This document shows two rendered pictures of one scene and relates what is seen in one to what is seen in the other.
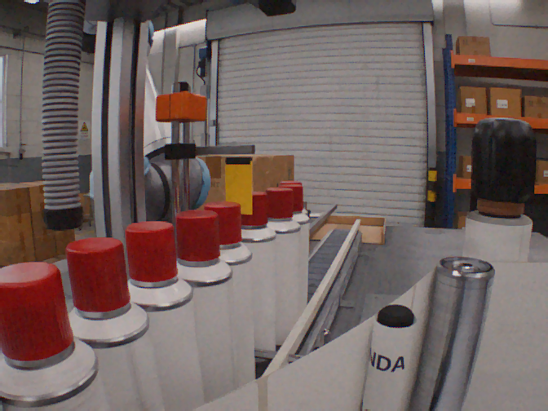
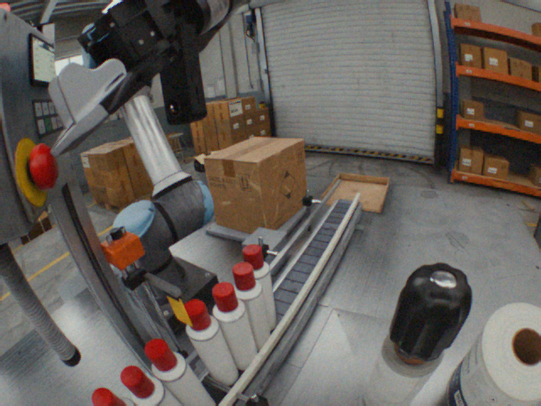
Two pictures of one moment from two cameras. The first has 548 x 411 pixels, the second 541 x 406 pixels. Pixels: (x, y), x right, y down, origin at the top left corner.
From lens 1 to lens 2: 0.32 m
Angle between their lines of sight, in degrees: 21
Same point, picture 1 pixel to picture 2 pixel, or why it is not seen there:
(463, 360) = not seen: outside the picture
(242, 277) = (179, 385)
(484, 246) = (385, 377)
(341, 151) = (367, 90)
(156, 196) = (164, 236)
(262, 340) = (223, 378)
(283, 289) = (237, 348)
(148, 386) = not seen: outside the picture
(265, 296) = (217, 362)
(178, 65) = (232, 30)
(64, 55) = (15, 293)
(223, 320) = not seen: outside the picture
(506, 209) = (412, 361)
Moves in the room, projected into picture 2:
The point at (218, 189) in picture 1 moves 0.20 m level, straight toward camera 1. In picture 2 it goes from (234, 185) to (223, 214)
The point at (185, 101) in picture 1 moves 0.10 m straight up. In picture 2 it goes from (116, 260) to (86, 183)
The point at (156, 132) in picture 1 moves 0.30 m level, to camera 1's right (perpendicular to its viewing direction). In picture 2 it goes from (160, 172) to (282, 165)
